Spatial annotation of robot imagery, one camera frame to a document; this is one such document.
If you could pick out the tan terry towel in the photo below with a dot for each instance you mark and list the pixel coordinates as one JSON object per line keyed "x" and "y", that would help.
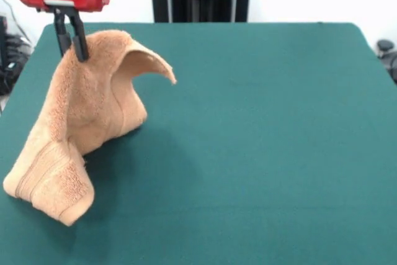
{"x": 77, "y": 106}

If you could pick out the black upright box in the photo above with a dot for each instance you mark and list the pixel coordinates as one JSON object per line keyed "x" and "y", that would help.
{"x": 2, "y": 41}

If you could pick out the dark green table cloth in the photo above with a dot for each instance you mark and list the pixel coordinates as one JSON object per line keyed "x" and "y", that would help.
{"x": 248, "y": 153}

